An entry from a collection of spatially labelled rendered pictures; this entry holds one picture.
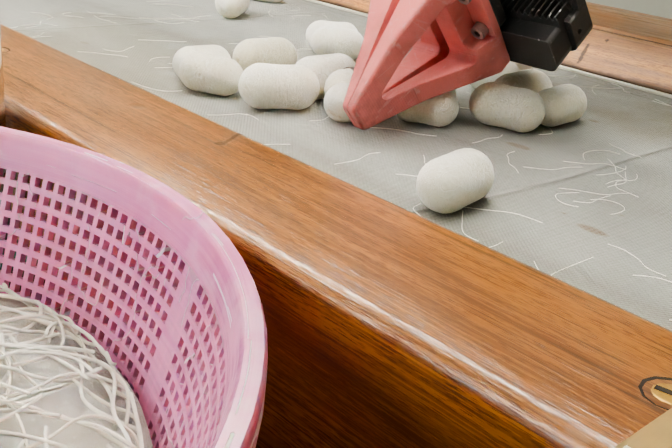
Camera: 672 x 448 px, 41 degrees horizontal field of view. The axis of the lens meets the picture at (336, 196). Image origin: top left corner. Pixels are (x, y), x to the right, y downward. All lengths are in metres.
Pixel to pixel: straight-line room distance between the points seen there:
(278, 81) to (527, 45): 0.11
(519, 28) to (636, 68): 0.17
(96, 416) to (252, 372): 0.06
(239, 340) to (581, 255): 0.16
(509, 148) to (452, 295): 0.20
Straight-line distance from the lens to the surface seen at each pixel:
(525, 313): 0.20
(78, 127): 0.31
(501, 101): 0.42
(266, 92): 0.41
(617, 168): 0.40
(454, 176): 0.31
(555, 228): 0.32
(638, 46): 0.58
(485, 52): 0.41
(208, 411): 0.19
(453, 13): 0.40
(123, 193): 0.25
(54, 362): 0.25
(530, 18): 0.41
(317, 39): 0.53
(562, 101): 0.43
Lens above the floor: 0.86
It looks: 21 degrees down
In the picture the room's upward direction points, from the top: 5 degrees clockwise
